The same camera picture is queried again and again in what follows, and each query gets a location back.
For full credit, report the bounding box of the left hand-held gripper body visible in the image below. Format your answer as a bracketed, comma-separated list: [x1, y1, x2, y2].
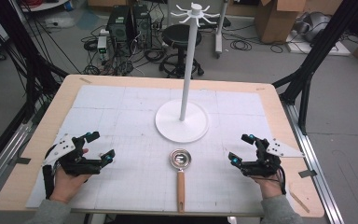
[41, 133, 103, 177]

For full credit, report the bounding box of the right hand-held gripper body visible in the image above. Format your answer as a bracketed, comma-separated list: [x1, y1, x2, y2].
[241, 137, 306, 178]

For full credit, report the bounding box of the metal strainer spoon wooden handle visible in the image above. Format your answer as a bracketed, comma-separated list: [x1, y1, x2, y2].
[168, 148, 192, 214]

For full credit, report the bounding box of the person's right hand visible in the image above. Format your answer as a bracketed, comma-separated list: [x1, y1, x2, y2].
[250, 174, 283, 200]

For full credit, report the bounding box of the person's left hand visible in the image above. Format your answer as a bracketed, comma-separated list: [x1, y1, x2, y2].
[49, 147, 91, 203]

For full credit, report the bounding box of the white grid mat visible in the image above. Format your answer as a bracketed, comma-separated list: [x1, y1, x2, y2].
[25, 84, 290, 217]

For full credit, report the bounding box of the black tape piece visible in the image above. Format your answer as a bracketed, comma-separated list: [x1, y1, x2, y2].
[14, 156, 33, 166]
[297, 169, 318, 179]

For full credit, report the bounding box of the thin wooden stick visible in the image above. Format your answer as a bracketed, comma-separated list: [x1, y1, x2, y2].
[288, 189, 310, 215]

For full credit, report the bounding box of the white hook rack stand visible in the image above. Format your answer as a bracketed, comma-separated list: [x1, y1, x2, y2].
[154, 2, 221, 144]

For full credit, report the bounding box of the small white power box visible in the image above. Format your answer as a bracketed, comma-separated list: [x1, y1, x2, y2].
[97, 35, 109, 61]

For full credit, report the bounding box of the black computer tower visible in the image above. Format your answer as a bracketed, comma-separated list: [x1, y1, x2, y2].
[131, 4, 154, 49]
[106, 6, 135, 58]

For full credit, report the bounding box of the large cardboard box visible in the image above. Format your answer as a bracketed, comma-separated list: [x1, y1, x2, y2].
[254, 0, 344, 44]

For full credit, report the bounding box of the white flat board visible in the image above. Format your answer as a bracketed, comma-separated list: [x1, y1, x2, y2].
[284, 30, 352, 57]

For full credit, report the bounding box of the black round stool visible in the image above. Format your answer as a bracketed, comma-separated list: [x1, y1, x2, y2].
[158, 23, 205, 79]

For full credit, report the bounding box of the grey plastic device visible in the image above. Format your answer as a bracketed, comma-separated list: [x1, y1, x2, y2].
[294, 11, 333, 43]

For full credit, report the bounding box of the white round table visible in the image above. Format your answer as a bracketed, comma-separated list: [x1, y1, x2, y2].
[20, 0, 71, 13]

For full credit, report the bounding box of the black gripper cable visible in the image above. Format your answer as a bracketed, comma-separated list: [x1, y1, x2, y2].
[275, 167, 288, 196]

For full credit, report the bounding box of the black wrist strap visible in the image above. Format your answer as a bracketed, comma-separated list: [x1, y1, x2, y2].
[41, 163, 56, 201]

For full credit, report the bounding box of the aluminium rail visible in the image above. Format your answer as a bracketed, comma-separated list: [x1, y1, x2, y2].
[282, 101, 346, 224]
[0, 119, 34, 203]

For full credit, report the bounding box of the black metal frame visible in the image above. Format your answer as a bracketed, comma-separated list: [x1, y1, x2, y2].
[0, 0, 71, 105]
[272, 0, 358, 135]

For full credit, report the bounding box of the black cable coil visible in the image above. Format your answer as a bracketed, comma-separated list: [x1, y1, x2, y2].
[145, 49, 166, 63]
[229, 39, 254, 52]

